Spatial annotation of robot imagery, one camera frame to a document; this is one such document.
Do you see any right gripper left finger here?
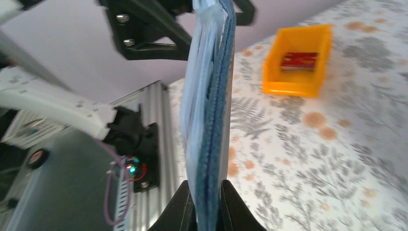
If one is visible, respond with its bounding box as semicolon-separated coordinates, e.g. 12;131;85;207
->
149;180;197;231

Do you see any white perforated basket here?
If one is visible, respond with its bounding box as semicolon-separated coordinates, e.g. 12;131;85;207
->
1;110;67;149

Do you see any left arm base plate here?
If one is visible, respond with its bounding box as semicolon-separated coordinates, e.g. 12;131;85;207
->
126;123;160;193

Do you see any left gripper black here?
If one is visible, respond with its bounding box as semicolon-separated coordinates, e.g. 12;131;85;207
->
98;0;255;61

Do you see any blue leather card holder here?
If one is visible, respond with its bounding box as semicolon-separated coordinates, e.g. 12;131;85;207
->
179;0;236;231

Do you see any floral table mat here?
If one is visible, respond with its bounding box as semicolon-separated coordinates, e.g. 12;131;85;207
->
167;0;408;231

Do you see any black tape roll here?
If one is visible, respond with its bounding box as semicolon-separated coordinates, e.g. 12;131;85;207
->
26;149;50;169

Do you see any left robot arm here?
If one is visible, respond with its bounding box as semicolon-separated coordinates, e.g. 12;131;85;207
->
0;0;255;155

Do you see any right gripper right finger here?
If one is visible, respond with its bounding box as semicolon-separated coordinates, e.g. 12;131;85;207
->
219;180;266;231

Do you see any orange bin left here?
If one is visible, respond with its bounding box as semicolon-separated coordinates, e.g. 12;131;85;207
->
262;24;332;98

